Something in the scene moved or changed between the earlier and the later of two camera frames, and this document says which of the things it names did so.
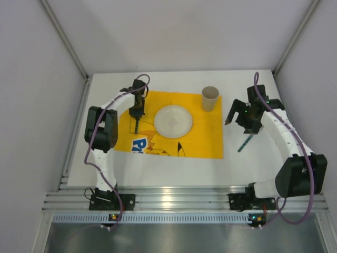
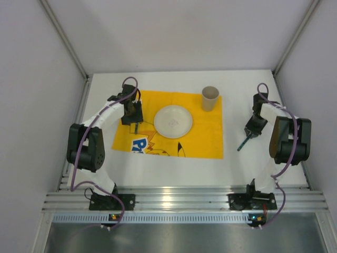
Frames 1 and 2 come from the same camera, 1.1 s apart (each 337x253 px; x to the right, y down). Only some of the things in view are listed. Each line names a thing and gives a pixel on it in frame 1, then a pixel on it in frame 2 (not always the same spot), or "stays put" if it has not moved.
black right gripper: [243, 116] -> [253, 130]
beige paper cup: [209, 94] stays put
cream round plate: [173, 121] stays put
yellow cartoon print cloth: [205, 139] stays put
